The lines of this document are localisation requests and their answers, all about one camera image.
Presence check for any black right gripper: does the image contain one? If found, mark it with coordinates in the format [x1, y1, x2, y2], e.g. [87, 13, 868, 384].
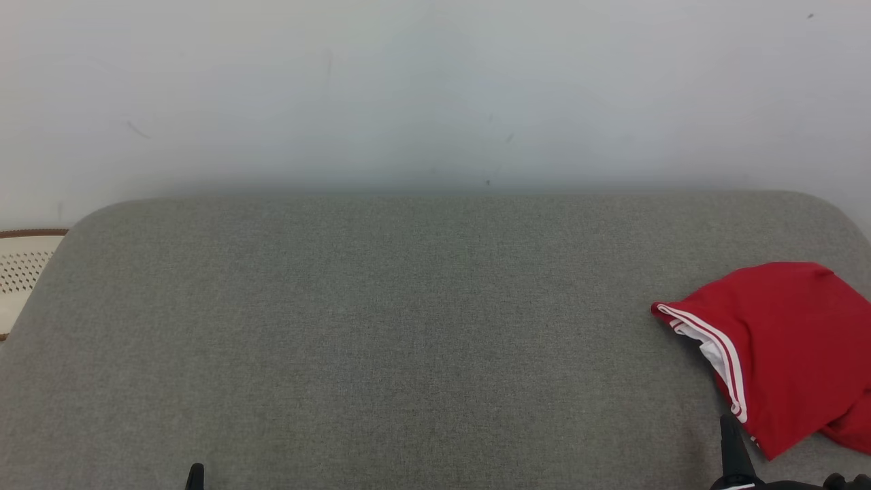
[710, 413, 825, 490]

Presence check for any red garment with black lettering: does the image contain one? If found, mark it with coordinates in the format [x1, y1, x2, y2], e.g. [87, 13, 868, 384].
[650, 261, 871, 462]

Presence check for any grey fabric sofa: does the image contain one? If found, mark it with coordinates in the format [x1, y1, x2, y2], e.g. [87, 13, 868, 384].
[0, 191, 871, 490]

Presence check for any white perforated laundry basket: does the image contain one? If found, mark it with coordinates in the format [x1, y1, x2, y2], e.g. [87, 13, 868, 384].
[0, 228, 70, 341]

